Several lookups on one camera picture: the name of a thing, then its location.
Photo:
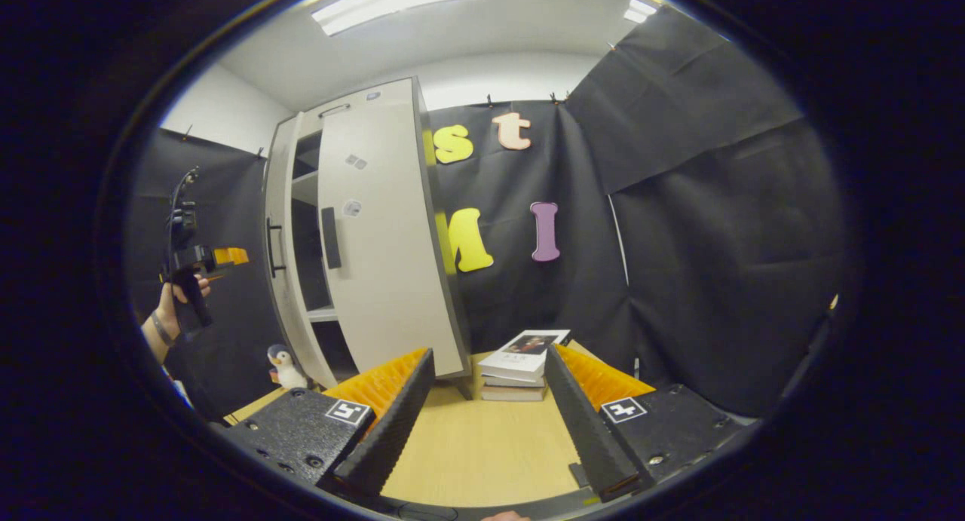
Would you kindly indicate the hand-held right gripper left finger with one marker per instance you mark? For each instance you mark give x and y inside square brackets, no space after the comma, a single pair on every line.
[392,430]

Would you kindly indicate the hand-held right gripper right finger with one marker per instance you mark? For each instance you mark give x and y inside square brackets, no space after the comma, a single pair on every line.
[592,430]

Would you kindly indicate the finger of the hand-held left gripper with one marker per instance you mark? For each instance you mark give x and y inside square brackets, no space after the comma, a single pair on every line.
[230,257]

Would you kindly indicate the grey cabinet door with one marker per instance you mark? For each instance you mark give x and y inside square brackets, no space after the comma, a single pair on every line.
[392,280]
[279,189]

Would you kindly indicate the grey cabinet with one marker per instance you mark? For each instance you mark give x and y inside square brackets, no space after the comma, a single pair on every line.
[305,257]

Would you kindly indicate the grey cabinet shelf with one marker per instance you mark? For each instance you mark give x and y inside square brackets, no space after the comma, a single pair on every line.
[304,185]
[323,314]

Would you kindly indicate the grey cabinet drawer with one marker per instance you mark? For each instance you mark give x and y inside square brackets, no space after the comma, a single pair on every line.
[396,102]

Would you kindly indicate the black wristband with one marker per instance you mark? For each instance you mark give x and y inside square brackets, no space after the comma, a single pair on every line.
[162,329]

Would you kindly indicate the brown book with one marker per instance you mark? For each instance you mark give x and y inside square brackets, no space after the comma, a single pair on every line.
[513,394]

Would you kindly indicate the grey book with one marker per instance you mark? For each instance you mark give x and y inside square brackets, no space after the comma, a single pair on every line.
[513,381]

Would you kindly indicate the white portrait cover book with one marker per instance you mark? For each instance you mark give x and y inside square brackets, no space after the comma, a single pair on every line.
[524,351]

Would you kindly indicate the penguin toy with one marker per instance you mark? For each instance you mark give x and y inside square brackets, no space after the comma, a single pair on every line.
[288,370]

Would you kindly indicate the white blue red item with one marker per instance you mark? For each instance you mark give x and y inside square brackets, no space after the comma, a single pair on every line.
[179,389]

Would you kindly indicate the black backdrop cloth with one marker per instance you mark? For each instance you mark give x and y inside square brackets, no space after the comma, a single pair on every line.
[678,242]

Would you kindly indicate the ceiling light panel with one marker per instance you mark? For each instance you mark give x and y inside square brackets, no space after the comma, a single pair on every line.
[392,4]
[641,10]

